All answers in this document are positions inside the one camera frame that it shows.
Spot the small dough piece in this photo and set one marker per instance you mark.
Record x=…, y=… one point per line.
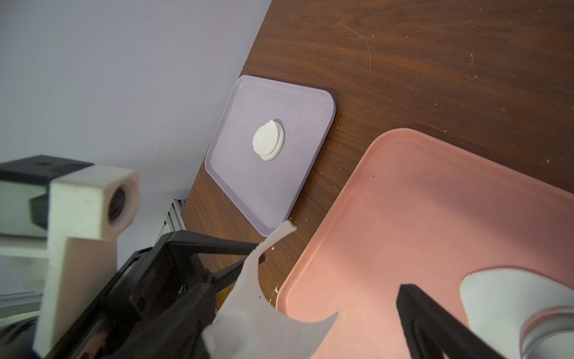
x=498, y=302

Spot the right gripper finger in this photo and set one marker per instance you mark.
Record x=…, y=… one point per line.
x=432, y=332

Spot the pink silicone mat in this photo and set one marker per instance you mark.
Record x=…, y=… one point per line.
x=420, y=211

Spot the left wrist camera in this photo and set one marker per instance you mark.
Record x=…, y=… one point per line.
x=60, y=218

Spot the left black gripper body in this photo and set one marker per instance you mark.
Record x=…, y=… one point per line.
x=145, y=288

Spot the purple silicone mat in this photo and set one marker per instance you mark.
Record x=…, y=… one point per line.
x=265, y=192

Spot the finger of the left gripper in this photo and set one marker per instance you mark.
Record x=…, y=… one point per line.
x=176, y=333
x=184, y=248

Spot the large dough ball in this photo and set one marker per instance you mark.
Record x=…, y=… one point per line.
x=268, y=140

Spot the dough trimming scrap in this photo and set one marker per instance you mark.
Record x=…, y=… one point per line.
x=247, y=326

